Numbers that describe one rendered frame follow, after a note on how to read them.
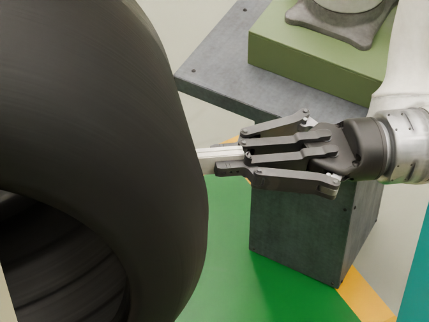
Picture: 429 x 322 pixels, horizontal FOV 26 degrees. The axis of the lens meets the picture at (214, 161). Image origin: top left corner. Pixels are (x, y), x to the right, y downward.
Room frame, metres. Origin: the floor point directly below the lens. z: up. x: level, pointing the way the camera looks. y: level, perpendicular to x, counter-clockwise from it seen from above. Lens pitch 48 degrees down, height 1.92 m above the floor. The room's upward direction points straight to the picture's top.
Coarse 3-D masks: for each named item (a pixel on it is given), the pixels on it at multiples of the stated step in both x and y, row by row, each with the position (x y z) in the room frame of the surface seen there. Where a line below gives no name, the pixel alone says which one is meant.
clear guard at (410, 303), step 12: (420, 240) 0.18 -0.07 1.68; (420, 252) 0.18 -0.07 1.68; (420, 264) 0.17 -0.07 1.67; (420, 276) 0.17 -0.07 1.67; (408, 288) 0.18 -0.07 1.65; (420, 288) 0.17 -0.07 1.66; (408, 300) 0.17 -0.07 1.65; (420, 300) 0.17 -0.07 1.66; (408, 312) 0.17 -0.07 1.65; (420, 312) 0.17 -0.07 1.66
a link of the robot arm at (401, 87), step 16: (400, 0) 0.98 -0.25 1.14; (416, 0) 0.97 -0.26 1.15; (400, 16) 0.97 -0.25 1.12; (416, 16) 0.96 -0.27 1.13; (400, 32) 0.96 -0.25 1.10; (416, 32) 0.95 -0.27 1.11; (400, 48) 0.95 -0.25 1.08; (416, 48) 0.94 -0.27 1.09; (400, 64) 0.93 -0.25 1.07; (416, 64) 0.93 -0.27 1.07; (384, 80) 0.93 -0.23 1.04; (400, 80) 0.91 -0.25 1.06; (416, 80) 0.91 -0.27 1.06; (384, 96) 0.89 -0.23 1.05; (400, 96) 0.88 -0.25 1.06; (416, 96) 0.88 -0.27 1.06; (368, 112) 0.90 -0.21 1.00
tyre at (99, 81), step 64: (0, 0) 0.58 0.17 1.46; (64, 0) 0.63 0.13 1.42; (128, 0) 0.72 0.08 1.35; (0, 64) 0.51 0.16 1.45; (64, 64) 0.54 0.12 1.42; (128, 64) 0.60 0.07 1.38; (0, 128) 0.48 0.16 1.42; (64, 128) 0.50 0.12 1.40; (128, 128) 0.53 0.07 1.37; (0, 192) 0.76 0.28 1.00; (64, 192) 0.48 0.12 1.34; (128, 192) 0.50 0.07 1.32; (192, 192) 0.54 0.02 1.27; (0, 256) 0.71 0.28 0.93; (64, 256) 0.70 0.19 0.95; (128, 256) 0.49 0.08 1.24; (192, 256) 0.53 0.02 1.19; (64, 320) 0.61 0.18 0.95; (128, 320) 0.49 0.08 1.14
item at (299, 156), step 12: (252, 156) 0.70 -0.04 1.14; (264, 156) 0.70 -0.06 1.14; (276, 156) 0.71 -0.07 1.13; (288, 156) 0.71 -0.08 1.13; (300, 156) 0.71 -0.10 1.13; (312, 156) 0.71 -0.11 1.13; (324, 156) 0.71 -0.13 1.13; (276, 168) 0.70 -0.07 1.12; (288, 168) 0.70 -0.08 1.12; (300, 168) 0.71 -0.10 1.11
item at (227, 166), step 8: (232, 160) 0.70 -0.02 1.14; (240, 160) 0.70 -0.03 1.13; (216, 168) 0.69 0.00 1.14; (224, 168) 0.68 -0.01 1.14; (232, 168) 0.69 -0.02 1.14; (240, 168) 0.69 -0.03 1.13; (248, 168) 0.69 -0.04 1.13; (224, 176) 0.68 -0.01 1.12; (248, 176) 0.68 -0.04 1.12; (256, 184) 0.67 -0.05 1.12
